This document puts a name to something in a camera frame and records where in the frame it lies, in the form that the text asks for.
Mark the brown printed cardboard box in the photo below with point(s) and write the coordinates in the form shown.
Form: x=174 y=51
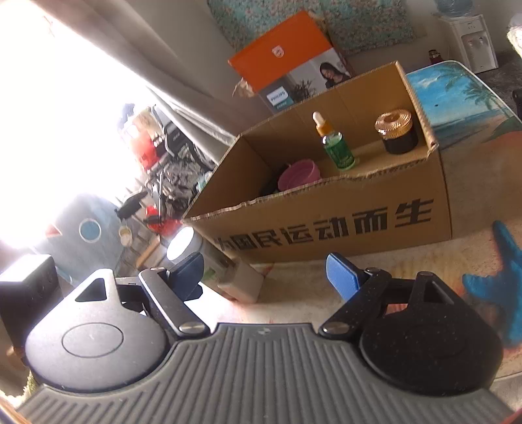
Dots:
x=285 y=204

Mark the small red container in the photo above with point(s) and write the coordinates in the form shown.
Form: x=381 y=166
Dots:
x=435 y=57

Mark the white curtain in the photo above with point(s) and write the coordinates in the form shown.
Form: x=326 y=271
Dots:
x=183 y=49

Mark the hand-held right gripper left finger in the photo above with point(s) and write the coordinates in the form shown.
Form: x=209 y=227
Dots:
x=187 y=273

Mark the teal floral cloth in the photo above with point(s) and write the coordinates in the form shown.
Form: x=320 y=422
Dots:
x=367 y=24

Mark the orange red bag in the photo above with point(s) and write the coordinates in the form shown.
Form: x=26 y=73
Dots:
x=144 y=142

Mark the orange and white product box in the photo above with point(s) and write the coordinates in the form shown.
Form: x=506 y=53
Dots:
x=277 y=45

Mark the white charger plug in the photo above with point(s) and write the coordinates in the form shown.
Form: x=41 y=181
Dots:
x=240 y=285

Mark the wheelchair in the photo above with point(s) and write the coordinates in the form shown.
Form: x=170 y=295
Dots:
x=175 y=175

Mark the pink plastic bowl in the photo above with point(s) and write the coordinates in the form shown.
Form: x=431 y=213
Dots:
x=297 y=175

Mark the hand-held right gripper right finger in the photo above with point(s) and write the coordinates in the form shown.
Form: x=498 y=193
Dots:
x=342 y=275

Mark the white quilt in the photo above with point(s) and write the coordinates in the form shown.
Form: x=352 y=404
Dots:
x=516 y=32

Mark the black saddle seat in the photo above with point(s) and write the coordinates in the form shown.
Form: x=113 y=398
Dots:
x=130 y=206

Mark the beach print table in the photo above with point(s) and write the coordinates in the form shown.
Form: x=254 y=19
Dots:
x=469 y=195

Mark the white water dispenser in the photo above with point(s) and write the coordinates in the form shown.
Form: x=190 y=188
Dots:
x=473 y=45

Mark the green dropper bottle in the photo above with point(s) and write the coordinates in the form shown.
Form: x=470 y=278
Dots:
x=338 y=153

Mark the grey object with blue circle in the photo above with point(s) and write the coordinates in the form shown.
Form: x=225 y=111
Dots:
x=89 y=230

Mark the white green-label pill bottle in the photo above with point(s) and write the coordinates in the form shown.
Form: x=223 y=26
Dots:
x=183 y=244

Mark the red plastic item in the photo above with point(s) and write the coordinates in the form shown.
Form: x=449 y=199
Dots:
x=163 y=224

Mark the black jar with gold lid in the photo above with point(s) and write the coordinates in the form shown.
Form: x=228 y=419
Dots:
x=397 y=138

